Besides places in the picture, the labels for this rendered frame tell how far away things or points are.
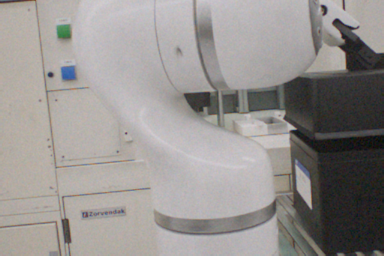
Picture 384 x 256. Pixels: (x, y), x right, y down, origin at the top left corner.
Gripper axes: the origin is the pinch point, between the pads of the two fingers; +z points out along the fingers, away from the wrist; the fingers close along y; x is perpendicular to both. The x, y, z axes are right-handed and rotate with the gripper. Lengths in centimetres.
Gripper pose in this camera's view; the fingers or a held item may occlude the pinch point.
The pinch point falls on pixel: (364, 57)
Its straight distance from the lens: 91.5
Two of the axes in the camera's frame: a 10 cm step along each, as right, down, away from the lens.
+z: 7.6, 6.4, 0.5
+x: -6.5, 7.6, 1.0
